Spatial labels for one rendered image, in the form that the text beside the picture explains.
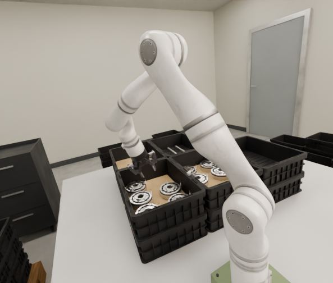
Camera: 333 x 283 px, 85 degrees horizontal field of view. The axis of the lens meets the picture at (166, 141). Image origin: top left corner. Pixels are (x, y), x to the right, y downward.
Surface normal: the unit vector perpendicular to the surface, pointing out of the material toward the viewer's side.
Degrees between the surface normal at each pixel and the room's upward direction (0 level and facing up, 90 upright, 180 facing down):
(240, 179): 103
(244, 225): 95
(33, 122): 90
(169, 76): 86
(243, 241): 96
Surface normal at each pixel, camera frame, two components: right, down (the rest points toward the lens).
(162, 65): -0.49, 0.30
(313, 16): -0.89, 0.24
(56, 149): 0.44, 0.23
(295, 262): -0.11, -0.94
